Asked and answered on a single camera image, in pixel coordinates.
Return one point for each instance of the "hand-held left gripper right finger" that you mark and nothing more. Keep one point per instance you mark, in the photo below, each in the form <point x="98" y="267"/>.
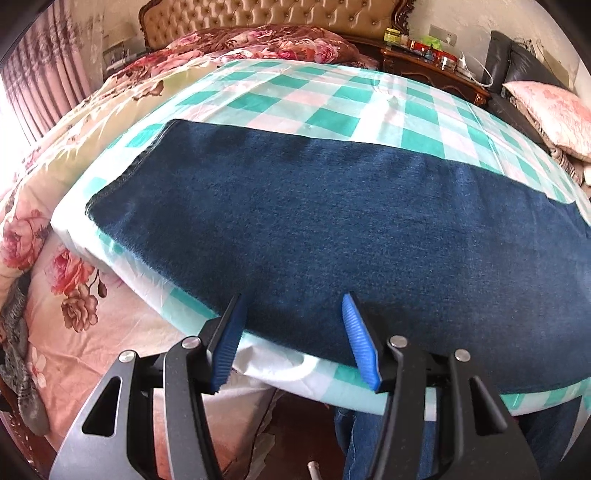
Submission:
<point x="362" y="346"/>

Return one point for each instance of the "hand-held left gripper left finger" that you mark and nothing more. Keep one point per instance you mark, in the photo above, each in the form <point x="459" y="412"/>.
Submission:
<point x="228" y="344"/>

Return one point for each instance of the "blue denim pants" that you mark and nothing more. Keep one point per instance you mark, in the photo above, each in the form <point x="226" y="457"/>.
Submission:
<point x="323" y="221"/>

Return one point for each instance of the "person's legs in jeans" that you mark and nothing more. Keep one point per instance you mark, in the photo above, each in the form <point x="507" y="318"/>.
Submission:
<point x="351" y="443"/>

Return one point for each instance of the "pink floral bedsheet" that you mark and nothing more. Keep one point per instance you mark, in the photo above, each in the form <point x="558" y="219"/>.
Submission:
<point x="115" y="323"/>

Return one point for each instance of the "white rod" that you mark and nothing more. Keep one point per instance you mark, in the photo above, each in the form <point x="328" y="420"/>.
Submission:
<point x="315" y="471"/>

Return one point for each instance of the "grey patterned cloth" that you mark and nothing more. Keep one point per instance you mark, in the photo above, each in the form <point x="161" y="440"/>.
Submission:
<point x="23" y="369"/>

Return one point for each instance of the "green white checkered tablecloth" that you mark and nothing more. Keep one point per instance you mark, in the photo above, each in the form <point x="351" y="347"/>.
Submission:
<point x="323" y="101"/>

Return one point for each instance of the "brown patterned folded blanket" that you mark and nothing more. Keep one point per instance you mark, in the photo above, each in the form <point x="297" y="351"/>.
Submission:
<point x="565" y="164"/>

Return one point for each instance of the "dark wooden nightstand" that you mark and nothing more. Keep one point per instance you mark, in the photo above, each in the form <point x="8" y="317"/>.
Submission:
<point x="124" y="57"/>
<point x="425" y="74"/>

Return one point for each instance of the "white power strip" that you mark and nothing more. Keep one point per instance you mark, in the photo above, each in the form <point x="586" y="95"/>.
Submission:
<point x="466" y="70"/>

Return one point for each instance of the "large pink floral pillow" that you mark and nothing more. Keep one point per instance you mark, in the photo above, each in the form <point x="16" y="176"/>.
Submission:
<point x="554" y="110"/>

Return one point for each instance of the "dark red floral pillow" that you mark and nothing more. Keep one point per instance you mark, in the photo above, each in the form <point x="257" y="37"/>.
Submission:
<point x="300" y="46"/>

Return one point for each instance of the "yellow jar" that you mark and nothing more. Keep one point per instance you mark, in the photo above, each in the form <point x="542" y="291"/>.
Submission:
<point x="393" y="35"/>

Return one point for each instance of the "black leather armchair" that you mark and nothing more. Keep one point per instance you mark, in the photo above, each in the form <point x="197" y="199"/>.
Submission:
<point x="501" y="60"/>

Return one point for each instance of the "pink curtain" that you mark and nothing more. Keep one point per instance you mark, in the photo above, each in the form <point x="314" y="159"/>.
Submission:
<point x="37" y="83"/>

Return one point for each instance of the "tufted leather bed headboard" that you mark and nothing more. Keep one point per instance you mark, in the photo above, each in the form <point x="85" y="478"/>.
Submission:
<point x="277" y="14"/>

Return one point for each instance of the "wall socket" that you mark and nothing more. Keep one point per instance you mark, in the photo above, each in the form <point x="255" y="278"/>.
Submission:
<point x="442" y="34"/>

